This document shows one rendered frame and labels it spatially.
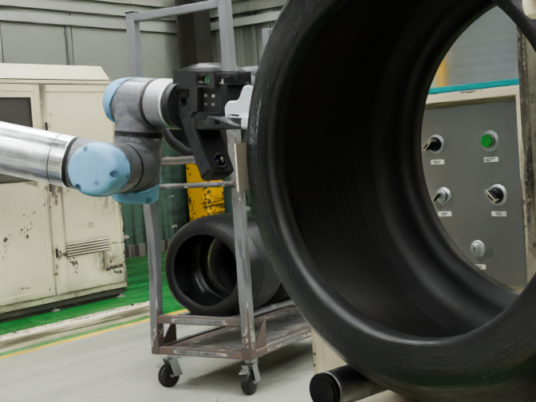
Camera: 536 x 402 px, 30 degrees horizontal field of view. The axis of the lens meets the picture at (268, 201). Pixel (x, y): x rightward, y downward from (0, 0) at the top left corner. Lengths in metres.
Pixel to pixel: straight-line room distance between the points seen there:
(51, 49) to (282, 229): 10.46
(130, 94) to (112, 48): 10.72
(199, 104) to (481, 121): 0.66
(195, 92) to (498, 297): 0.50
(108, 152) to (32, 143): 0.12
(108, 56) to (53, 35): 0.84
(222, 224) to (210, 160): 3.54
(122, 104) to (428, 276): 0.53
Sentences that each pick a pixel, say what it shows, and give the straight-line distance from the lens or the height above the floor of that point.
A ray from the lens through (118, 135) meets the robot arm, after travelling 1.55.
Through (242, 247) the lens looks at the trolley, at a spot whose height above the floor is 0.73.
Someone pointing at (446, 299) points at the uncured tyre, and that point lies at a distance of 1.37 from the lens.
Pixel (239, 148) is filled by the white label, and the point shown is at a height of 1.19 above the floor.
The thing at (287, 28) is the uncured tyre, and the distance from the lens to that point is 1.17.
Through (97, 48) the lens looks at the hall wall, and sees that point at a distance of 12.07.
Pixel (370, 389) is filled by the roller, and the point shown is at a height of 0.89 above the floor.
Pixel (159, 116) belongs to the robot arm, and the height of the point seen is 1.25.
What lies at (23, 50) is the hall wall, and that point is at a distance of 11.33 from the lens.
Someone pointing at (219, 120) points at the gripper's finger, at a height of 1.23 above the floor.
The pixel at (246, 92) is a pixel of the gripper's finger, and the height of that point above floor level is 1.27.
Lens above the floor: 1.19
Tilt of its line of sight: 3 degrees down
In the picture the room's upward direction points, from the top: 4 degrees counter-clockwise
